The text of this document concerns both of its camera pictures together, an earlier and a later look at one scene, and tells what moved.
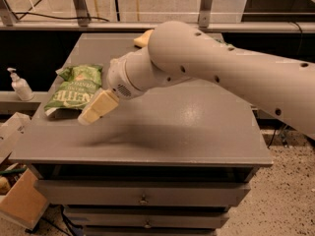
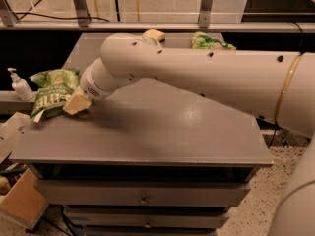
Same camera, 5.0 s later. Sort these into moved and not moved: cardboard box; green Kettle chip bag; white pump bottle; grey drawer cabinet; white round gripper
Moved: white round gripper; green Kettle chip bag
Not moved: grey drawer cabinet; white pump bottle; cardboard box
